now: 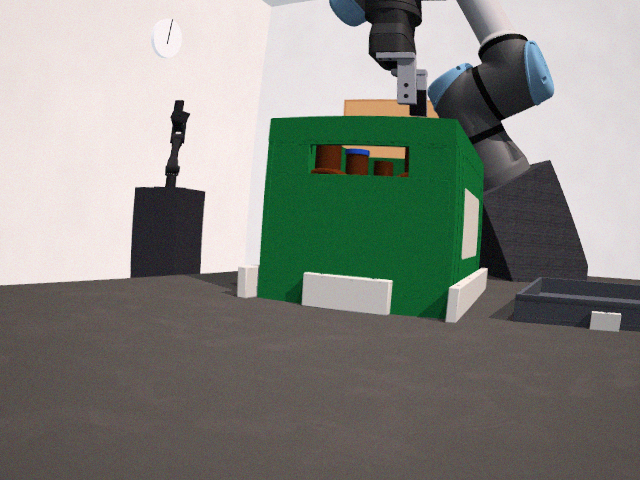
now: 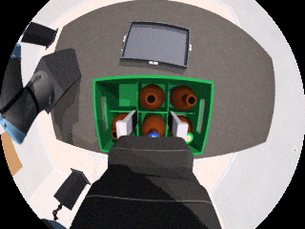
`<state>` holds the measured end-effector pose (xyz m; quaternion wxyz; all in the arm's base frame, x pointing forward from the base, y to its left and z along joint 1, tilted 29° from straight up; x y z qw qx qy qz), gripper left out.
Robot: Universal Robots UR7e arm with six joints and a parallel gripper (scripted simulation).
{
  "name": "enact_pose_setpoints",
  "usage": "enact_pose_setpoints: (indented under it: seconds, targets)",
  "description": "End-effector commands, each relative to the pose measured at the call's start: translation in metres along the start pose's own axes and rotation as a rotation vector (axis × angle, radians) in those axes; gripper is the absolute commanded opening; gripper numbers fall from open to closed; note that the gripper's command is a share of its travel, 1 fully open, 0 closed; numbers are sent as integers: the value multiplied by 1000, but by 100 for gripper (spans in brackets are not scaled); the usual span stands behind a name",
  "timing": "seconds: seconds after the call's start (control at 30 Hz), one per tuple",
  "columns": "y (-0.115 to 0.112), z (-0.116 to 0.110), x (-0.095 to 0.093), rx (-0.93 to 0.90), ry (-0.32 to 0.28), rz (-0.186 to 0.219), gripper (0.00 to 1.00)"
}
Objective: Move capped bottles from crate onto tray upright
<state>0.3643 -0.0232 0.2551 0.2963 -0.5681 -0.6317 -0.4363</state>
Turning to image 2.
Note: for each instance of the green crate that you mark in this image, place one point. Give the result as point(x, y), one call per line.
point(123, 98)

